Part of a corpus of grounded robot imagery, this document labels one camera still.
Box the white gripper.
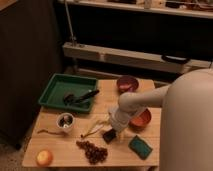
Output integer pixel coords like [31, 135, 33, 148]
[108, 107, 133, 133]

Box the red bowl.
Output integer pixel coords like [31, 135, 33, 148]
[129, 109, 151, 129]

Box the black eraser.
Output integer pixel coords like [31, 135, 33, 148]
[103, 129, 116, 143]

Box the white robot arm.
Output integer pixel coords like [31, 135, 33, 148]
[109, 69, 213, 171]

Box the purple bowl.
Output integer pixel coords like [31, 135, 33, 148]
[116, 75, 139, 93]

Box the green sponge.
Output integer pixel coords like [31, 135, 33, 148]
[129, 136, 152, 160]

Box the bunch of dark grapes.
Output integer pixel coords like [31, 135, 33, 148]
[76, 141, 108, 164]

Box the black brush in tray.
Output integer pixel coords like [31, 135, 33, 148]
[63, 90, 99, 105]

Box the green plastic tray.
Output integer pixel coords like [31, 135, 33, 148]
[38, 73, 98, 113]

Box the thin brown twig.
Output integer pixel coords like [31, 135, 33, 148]
[37, 129, 65, 135]

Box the white lower shelf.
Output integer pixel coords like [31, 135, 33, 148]
[62, 42, 213, 82]

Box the orange apple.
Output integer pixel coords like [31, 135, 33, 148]
[36, 150, 53, 166]

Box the dark cabinet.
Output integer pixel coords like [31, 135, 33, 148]
[0, 0, 62, 149]

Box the black handle on shelf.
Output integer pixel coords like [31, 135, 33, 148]
[161, 55, 190, 64]

